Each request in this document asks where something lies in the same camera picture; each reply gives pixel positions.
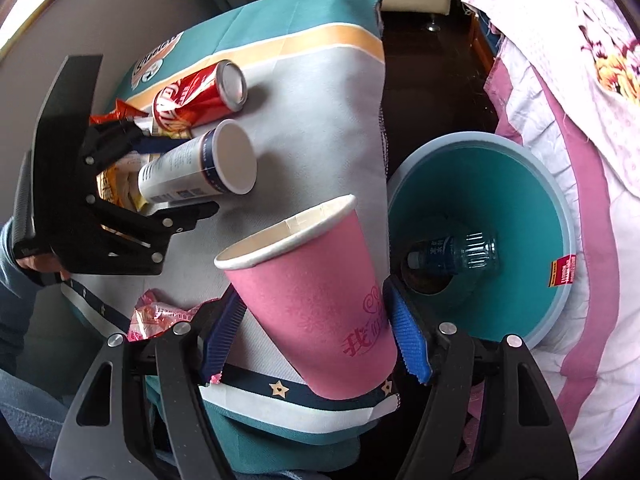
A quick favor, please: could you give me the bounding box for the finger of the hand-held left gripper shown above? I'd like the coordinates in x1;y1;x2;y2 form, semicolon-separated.
86;192;221;276
81;119;171;193

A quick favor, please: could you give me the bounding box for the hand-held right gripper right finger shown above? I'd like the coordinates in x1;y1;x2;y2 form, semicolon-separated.
382;275;581;480

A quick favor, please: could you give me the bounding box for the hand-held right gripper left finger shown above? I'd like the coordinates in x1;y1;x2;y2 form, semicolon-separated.
50;285;248;480

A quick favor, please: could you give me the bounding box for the yellow snack bag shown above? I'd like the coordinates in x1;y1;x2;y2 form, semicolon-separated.
95;155;151;211

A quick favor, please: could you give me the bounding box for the white cylindrical canister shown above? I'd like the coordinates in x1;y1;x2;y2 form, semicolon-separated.
137;119;258;205

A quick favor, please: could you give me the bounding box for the pink paper cup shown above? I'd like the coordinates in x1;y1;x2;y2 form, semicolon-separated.
214;194;399;401

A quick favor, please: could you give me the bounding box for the red soda can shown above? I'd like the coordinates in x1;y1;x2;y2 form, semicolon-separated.
152;60;248;133

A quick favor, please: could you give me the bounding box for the teal plastic bin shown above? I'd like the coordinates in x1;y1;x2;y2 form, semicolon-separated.
387;131;578;351

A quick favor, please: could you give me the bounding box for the person's left hand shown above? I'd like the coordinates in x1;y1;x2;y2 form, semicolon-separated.
15;255;73;288

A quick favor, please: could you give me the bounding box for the orange snack bag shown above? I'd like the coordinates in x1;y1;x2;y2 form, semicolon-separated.
90;99;151;128

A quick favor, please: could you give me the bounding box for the pink candy wrapper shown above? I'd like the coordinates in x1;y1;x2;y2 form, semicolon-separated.
127;289;223;386

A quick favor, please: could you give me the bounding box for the clear plastic bottle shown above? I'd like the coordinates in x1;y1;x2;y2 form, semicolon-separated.
406;231;500;276

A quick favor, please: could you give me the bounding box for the pink white quilt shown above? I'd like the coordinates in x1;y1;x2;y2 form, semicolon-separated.
465;35;640;478

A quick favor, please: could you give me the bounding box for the teal grey printed tablecloth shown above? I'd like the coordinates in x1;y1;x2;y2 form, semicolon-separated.
60;0;401;476

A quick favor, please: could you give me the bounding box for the person's grey trouser leg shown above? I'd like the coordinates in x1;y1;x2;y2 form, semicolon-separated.
0;370;76;461

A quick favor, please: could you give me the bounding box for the floral pink bed sheet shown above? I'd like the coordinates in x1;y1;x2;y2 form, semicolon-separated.
460;0;640;201

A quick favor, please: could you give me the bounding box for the wooden bed frame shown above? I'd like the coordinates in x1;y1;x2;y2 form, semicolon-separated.
470;12;506;73

